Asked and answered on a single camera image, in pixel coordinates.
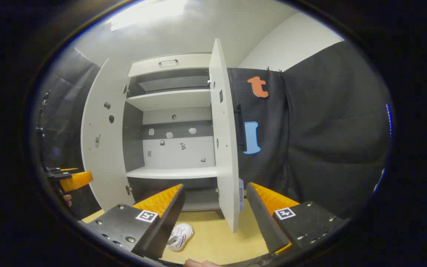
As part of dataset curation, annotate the white cabinet shelf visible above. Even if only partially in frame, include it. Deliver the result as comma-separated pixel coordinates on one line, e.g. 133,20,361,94
126,166,218,179
126,89,212,112

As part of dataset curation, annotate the black door handle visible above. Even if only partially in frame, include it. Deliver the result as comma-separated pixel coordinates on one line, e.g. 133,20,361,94
236,104,247,152

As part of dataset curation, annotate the white shoe cabinet door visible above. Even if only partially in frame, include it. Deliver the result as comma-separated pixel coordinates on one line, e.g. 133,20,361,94
209,38,241,233
81,57,136,212

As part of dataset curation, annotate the white canvas shoe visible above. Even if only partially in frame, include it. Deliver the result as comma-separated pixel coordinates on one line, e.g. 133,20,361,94
166,223,194,252

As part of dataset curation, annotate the white shoe cabinet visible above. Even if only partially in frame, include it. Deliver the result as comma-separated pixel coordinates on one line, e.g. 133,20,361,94
123,53,221,212

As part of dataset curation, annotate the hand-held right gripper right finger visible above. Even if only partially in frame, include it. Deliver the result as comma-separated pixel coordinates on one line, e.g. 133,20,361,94
246,182,351,256

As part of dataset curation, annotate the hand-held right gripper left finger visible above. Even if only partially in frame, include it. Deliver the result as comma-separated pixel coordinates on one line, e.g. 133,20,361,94
77,184,185,260

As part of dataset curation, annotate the white cabinet drawer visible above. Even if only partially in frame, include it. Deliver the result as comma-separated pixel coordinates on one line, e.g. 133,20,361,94
128,53,212,78

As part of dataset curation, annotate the black backdrop cloth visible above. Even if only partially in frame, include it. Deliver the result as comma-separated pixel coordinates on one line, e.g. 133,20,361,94
34,40,393,220

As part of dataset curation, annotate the white labelled box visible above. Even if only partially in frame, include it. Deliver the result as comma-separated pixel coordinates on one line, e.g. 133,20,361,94
238,178,245,212

